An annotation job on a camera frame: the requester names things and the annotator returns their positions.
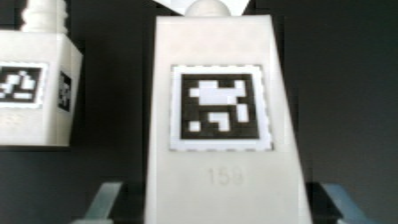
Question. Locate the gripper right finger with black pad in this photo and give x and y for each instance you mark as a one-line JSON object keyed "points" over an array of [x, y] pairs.
{"points": [[352, 214]]}

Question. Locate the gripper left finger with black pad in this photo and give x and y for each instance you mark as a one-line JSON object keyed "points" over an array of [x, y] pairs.
{"points": [[101, 205]]}

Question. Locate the white stool leg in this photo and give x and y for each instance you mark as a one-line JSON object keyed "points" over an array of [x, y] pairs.
{"points": [[224, 174], [39, 78]]}

